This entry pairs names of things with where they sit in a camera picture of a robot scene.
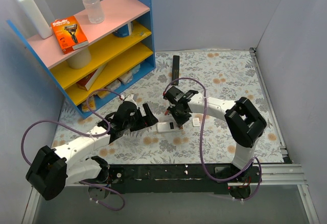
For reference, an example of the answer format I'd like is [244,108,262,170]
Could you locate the red white remote control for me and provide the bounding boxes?
[156,121,180,133]

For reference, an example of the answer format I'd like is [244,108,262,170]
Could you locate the white battery cover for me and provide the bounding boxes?
[192,117,201,127]

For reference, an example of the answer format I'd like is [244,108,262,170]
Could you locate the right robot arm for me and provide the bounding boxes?
[163,86,267,182]

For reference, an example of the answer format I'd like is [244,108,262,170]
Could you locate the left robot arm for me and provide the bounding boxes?
[26,101,158,201]

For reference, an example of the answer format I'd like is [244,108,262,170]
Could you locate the white packets on shelf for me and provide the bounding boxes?
[104,64,141,91]

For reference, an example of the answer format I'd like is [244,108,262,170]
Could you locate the yellow packet on shelf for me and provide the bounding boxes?
[81,96,97,112]

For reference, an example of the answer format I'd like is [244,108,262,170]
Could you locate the long black box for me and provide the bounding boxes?
[172,55,180,86]

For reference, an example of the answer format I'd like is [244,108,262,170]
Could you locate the red white book box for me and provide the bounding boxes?
[76,64,106,91]

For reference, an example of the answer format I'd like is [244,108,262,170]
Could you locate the blue shelf unit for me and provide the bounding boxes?
[7,0,155,118]

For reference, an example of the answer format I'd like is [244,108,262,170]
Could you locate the cream cylinder container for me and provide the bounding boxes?
[66,48,91,69]

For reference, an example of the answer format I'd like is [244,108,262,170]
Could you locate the orange razor box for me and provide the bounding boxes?
[51,16,89,54]

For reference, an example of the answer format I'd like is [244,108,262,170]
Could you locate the clear plastic water bottle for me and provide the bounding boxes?
[76,0,105,24]

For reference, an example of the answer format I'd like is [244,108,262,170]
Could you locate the white bottle black cap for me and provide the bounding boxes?
[16,0,53,39]

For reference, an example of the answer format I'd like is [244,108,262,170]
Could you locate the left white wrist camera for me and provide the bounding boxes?
[124,93,137,106]

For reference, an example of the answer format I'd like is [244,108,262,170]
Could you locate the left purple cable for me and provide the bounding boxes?
[20,89,126,211]

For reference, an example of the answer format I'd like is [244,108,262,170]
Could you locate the purple cable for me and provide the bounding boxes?
[163,77,263,202]
[20,89,126,211]

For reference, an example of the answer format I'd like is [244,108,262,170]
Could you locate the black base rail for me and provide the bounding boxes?
[33,162,307,194]

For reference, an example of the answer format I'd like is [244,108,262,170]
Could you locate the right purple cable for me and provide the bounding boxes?
[163,77,263,202]

